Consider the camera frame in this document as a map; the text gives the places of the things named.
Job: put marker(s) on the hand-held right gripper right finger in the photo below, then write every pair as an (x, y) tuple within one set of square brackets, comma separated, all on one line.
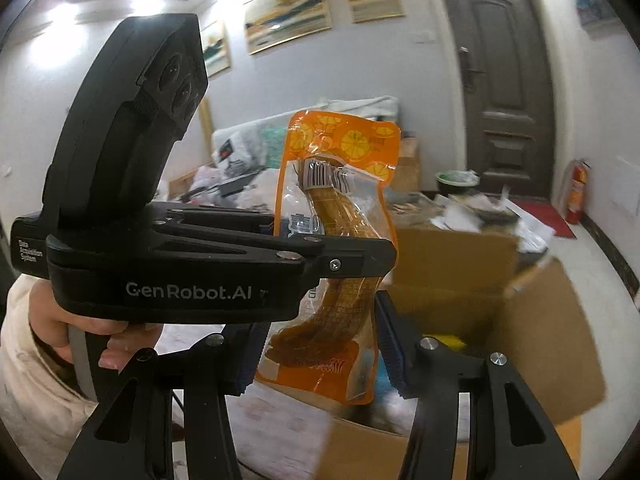
[(391, 341)]

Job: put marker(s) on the green trash bin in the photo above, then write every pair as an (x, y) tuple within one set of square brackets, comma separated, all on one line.
[(456, 182)]

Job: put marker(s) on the orange snack packet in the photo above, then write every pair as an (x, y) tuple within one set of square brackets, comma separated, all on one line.
[(350, 200)]

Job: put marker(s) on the yellow snack packet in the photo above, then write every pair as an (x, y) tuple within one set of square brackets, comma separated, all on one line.
[(450, 342)]

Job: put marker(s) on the wide golden tree painting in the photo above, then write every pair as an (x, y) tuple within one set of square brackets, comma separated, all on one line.
[(289, 14)]

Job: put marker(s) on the red fire extinguisher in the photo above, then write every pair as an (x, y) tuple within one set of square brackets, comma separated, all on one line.
[(577, 192)]

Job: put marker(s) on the person's left hand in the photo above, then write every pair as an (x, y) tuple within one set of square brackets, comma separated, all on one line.
[(50, 320)]

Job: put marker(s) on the grey entrance door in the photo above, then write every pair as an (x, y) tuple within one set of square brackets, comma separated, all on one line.
[(497, 95)]

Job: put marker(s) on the wooden side table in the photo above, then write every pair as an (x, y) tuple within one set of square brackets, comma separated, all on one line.
[(409, 162)]

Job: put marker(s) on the blue mountain canvas painting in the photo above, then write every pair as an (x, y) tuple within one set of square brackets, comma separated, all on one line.
[(592, 5)]

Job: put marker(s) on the small mountain painting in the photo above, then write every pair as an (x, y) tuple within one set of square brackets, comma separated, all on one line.
[(217, 49)]

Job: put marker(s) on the red door mat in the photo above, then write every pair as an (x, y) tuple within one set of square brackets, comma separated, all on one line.
[(545, 217)]

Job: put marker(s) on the person's left forearm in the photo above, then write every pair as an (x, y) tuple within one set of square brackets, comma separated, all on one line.
[(30, 400)]

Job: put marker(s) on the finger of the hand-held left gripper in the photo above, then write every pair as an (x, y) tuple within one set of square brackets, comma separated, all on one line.
[(225, 217), (350, 257)]

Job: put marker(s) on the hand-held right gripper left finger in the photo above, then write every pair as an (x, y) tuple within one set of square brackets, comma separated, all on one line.
[(252, 355)]

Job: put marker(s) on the grey sofa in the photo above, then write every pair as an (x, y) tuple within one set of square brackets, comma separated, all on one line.
[(260, 135)]

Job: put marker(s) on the brown cardboard box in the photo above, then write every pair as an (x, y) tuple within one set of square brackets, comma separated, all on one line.
[(540, 340)]

